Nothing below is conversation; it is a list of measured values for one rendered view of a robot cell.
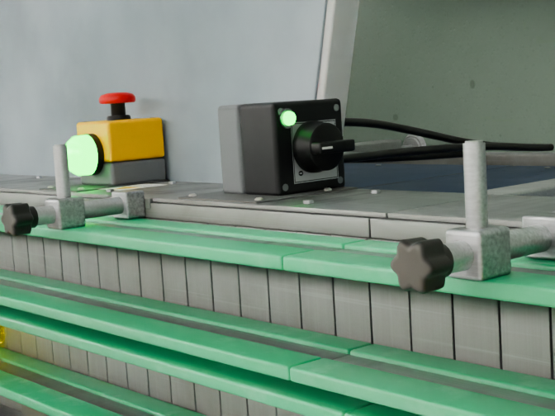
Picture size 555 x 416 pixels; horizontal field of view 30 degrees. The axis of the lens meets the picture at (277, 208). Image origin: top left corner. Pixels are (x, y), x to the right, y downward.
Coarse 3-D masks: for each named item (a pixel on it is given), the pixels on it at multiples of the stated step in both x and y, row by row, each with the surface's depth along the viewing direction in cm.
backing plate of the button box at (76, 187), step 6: (162, 180) 113; (168, 180) 113; (72, 186) 113; (78, 186) 112; (84, 186) 112; (90, 186) 111; (96, 186) 111; (102, 186) 110; (108, 186) 110; (114, 186) 109; (120, 186) 109
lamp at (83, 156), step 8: (80, 136) 110; (88, 136) 110; (96, 136) 111; (72, 144) 110; (80, 144) 109; (88, 144) 110; (96, 144) 110; (72, 152) 110; (80, 152) 109; (88, 152) 109; (96, 152) 110; (72, 160) 110; (80, 160) 109; (88, 160) 109; (96, 160) 110; (72, 168) 110; (80, 168) 110; (88, 168) 110; (96, 168) 110
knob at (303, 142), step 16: (304, 128) 88; (320, 128) 87; (336, 128) 88; (304, 144) 87; (320, 144) 85; (336, 144) 87; (352, 144) 88; (304, 160) 87; (320, 160) 87; (336, 160) 88
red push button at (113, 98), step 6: (102, 96) 112; (108, 96) 112; (114, 96) 112; (120, 96) 112; (126, 96) 112; (132, 96) 113; (102, 102) 112; (108, 102) 112; (114, 102) 112; (120, 102) 112; (126, 102) 113; (114, 108) 113; (120, 108) 113; (114, 114) 113; (120, 114) 113
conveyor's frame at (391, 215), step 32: (0, 192) 118; (32, 192) 113; (96, 192) 104; (160, 192) 99; (192, 192) 97; (352, 192) 88; (384, 192) 86; (416, 192) 84; (448, 192) 83; (224, 224) 86; (256, 224) 83; (288, 224) 80; (320, 224) 77; (352, 224) 74; (384, 224) 72; (416, 224) 69; (448, 224) 67; (512, 224) 64
